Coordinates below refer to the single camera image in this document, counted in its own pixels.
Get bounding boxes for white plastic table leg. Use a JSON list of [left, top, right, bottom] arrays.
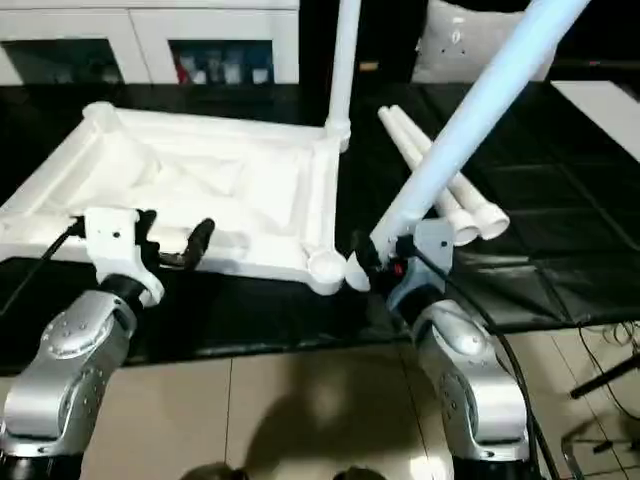
[[323, 0, 362, 147], [344, 0, 594, 292], [378, 105, 482, 247], [387, 103, 512, 241]]

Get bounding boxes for dark robot foot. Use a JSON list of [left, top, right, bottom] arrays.
[[181, 462, 242, 480], [338, 464, 397, 480]]

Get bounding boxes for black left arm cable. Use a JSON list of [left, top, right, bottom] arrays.
[[0, 223, 85, 317]]

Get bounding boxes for white plastic table top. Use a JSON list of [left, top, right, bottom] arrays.
[[0, 101, 352, 297]]

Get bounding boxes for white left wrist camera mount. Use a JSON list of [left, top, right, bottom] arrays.
[[82, 208, 167, 307]]

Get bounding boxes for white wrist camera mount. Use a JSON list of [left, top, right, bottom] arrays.
[[393, 216, 455, 312], [82, 208, 167, 307]]

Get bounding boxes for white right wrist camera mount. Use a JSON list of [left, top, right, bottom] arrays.
[[393, 216, 455, 312]]

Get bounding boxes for dark robot right foot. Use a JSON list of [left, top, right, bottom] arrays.
[[338, 464, 397, 480]]

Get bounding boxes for grey cushion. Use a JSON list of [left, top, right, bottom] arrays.
[[412, 0, 557, 85]]

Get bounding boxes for black work mat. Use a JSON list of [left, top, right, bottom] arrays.
[[0, 79, 640, 372]]

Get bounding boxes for white glass-door cabinet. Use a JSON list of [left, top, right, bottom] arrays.
[[0, 0, 302, 87]]

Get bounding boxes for black box with gold label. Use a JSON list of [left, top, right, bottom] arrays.
[[297, 0, 432, 87]]

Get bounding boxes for white flat board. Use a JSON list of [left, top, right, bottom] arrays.
[[549, 79, 640, 162]]

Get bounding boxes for thin black floor cable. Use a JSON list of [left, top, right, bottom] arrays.
[[577, 319, 640, 417]]

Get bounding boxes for dark robot left foot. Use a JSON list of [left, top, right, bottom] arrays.
[[181, 462, 242, 480]]

